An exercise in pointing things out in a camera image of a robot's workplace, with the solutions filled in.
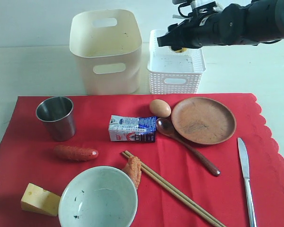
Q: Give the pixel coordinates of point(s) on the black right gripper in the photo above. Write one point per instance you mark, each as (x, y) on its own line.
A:
(192, 34)

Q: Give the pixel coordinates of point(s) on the yellow lemon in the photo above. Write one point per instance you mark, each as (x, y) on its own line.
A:
(177, 50)

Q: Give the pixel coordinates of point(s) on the brown egg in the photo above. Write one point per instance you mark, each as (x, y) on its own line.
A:
(160, 108)

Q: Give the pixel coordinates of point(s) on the small milk carton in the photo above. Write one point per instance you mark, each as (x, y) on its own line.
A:
(140, 129)

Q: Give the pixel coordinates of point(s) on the orange fried shrimp piece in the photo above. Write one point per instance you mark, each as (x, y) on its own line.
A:
(133, 170)

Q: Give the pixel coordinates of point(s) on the stainless steel cup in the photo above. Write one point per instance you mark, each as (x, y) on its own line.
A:
(56, 114)

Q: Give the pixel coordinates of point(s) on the red sausage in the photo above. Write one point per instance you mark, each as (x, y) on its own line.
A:
(75, 153)

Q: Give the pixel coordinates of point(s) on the yellow cheese wedge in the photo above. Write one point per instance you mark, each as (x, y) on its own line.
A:
(38, 200)

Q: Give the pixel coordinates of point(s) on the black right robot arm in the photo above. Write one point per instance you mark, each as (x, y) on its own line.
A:
(260, 22)

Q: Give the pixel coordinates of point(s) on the white perforated plastic basket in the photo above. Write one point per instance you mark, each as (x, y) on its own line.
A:
(171, 72)

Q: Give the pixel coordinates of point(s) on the cream plastic bin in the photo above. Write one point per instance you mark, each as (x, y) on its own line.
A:
(107, 47)

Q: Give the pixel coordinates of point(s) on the brown wooden plate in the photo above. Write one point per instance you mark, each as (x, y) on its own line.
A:
(203, 120)

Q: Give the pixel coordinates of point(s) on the dark wooden spoon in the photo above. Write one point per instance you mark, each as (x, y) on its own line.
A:
(165, 127)

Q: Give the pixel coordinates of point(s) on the silver table knife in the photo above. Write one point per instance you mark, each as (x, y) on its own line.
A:
(244, 161)

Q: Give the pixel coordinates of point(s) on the pale green ceramic bowl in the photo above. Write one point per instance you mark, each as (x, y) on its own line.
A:
(101, 196)

